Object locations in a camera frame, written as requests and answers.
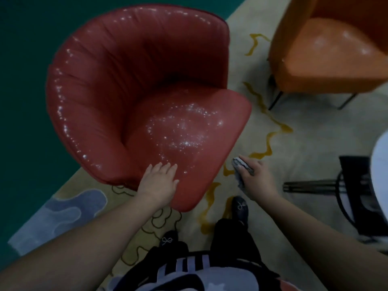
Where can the person's black shoe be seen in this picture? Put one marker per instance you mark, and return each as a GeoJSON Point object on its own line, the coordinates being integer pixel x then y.
{"type": "Point", "coordinates": [167, 239]}
{"type": "Point", "coordinates": [240, 210]}

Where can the person's left hand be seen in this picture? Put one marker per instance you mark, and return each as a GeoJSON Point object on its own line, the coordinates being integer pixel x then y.
{"type": "Point", "coordinates": [157, 186]}

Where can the person's black left shoe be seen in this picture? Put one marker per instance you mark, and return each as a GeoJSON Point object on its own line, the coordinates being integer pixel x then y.
{"type": "Point", "coordinates": [167, 239]}

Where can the person's black right shoe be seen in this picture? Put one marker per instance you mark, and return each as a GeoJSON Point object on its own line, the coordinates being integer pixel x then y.
{"type": "Point", "coordinates": [240, 210]}

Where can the person's striped shirt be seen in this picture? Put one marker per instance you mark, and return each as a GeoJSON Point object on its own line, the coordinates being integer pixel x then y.
{"type": "Point", "coordinates": [188, 274]}

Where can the black metal table base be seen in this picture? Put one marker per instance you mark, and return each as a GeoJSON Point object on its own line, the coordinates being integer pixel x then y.
{"type": "Point", "coordinates": [342, 190]}

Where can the white round table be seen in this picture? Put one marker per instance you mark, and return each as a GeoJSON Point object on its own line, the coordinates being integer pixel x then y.
{"type": "Point", "coordinates": [381, 175]}

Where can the person's right hand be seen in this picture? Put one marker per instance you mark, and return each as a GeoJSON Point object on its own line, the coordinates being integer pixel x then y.
{"type": "Point", "coordinates": [258, 178]}

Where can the red leather armchair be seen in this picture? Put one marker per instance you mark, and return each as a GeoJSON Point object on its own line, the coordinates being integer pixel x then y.
{"type": "Point", "coordinates": [145, 99]}

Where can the person's left forearm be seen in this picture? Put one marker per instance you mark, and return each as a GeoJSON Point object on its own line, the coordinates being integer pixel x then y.
{"type": "Point", "coordinates": [75, 248]}

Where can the person's right forearm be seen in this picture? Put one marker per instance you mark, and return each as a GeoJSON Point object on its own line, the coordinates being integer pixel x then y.
{"type": "Point", "coordinates": [321, 239]}

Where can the orange leather armchair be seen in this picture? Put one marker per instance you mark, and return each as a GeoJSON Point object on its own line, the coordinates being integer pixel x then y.
{"type": "Point", "coordinates": [329, 45]}

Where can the person's black trousers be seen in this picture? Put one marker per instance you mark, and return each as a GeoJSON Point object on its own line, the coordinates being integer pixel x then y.
{"type": "Point", "coordinates": [224, 242]}

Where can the patterned beige rug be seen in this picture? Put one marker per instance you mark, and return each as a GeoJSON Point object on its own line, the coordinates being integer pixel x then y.
{"type": "Point", "coordinates": [242, 142]}

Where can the person's left middle finger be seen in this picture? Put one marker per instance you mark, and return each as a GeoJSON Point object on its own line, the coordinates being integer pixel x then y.
{"type": "Point", "coordinates": [165, 169]}

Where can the person's right thumb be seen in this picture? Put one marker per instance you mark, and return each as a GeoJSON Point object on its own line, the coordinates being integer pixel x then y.
{"type": "Point", "coordinates": [248, 160]}

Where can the grey cleaning cloth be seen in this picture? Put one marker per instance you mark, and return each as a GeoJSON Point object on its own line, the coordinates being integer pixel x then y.
{"type": "Point", "coordinates": [241, 174]}

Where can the person's left little finger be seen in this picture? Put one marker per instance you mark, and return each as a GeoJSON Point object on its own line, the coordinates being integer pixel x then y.
{"type": "Point", "coordinates": [148, 170]}

